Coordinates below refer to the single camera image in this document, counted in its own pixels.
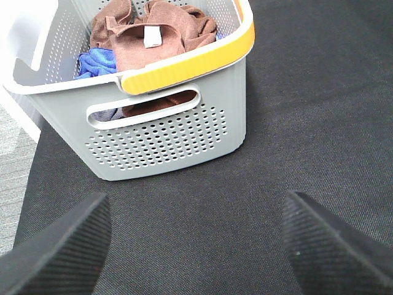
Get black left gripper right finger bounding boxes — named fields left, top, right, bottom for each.
left=282, top=191, right=392, bottom=294

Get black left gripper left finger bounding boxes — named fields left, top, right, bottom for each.
left=1, top=193, right=112, bottom=294

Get brown microfibre towel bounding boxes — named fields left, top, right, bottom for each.
left=90, top=0, right=219, bottom=118

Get black table mat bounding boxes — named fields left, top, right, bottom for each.
left=15, top=1, right=392, bottom=294

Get grey perforated laundry basket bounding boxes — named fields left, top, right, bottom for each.
left=1, top=1, right=255, bottom=181

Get blue cloth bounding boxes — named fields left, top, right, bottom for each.
left=75, top=47, right=117, bottom=79

